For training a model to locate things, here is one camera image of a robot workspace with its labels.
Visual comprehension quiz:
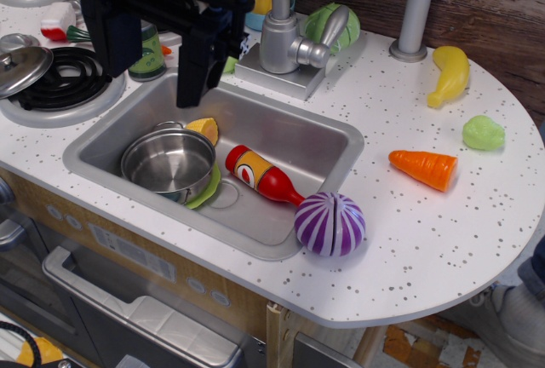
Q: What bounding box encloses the yellow toy corn piece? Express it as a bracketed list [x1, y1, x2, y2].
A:
[185, 118, 219, 146]

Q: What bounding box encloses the green toy pea can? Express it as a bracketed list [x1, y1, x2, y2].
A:
[128, 20, 167, 82]

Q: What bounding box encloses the grey oven door handle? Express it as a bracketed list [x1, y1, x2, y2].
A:
[43, 247, 244, 367]

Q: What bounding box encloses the red toy ketchup bottle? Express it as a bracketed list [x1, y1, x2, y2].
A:
[225, 145, 305, 206]

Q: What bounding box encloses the orange toy carrot half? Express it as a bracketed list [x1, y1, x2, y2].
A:
[388, 150, 458, 193]

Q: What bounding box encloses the front left black burner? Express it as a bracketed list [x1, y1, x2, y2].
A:
[1, 47, 125, 129]

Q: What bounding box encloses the green toy cabbage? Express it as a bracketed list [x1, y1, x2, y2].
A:
[301, 3, 361, 54]

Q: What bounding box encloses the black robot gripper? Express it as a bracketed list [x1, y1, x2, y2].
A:
[81, 0, 254, 108]

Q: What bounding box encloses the light green toy broccoli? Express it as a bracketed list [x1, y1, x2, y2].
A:
[462, 115, 505, 151]

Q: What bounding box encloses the grey sneaker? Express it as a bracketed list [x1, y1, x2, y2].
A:
[439, 285, 544, 367]

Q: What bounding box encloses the purple striped toy onion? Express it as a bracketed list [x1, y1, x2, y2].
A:
[295, 192, 366, 257]

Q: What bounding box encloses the steel pot in sink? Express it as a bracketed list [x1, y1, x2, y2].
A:
[120, 121, 216, 204]

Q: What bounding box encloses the silver toy faucet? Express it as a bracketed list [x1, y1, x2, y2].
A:
[235, 0, 348, 101]

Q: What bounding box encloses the yellow object bottom left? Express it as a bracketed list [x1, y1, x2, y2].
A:
[16, 337, 64, 367]

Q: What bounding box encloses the grey vertical pole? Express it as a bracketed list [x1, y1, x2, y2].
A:
[389, 0, 432, 63]

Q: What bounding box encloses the blue toy bowl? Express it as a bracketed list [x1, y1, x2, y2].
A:
[245, 0, 295, 32]

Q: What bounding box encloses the silver sink basin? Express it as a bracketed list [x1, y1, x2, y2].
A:
[63, 71, 364, 261]

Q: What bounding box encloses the white red toy block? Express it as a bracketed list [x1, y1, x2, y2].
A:
[40, 2, 77, 41]

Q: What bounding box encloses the light green toy pear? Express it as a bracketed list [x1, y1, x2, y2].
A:
[223, 56, 238, 74]

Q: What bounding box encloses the whole toy carrot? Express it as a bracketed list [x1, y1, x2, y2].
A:
[66, 26, 91, 43]

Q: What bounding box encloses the green plate under pot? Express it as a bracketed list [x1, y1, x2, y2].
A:
[185, 164, 221, 210]

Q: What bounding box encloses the steel pot lid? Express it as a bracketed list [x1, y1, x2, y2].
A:
[1, 46, 54, 99]

